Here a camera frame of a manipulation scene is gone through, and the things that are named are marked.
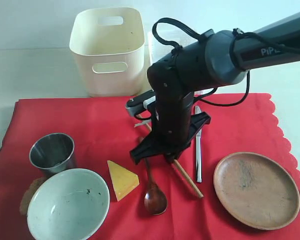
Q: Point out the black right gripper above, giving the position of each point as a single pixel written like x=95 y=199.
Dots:
x=173 y=128

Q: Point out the wooden chopstick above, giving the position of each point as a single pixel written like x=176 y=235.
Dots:
x=175 y=162

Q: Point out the yellow cheese wedge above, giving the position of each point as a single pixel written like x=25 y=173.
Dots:
x=123 y=180

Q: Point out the white ceramic bowl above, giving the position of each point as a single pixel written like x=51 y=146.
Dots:
x=71 y=205

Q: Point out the steel cup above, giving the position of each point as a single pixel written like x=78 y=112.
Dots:
x=53 y=153

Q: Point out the bread piece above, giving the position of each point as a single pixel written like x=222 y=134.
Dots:
x=29 y=193

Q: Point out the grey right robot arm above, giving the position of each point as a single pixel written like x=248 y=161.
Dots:
x=214 y=60

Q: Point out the silver table knife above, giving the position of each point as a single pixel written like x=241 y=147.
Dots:
x=198 y=157

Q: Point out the red tablecloth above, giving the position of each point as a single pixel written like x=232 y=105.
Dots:
x=103 y=131

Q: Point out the dark wooden spoon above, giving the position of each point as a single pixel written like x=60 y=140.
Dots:
x=155 y=201

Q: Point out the brown wooden plate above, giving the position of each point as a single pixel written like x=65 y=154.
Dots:
x=256 y=191

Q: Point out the white perforated plastic basket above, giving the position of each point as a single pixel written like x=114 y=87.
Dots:
x=157 y=50

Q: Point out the cream plastic bin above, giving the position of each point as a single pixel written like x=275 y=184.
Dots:
x=108 y=46

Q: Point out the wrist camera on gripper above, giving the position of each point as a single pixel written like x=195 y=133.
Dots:
x=139 y=104

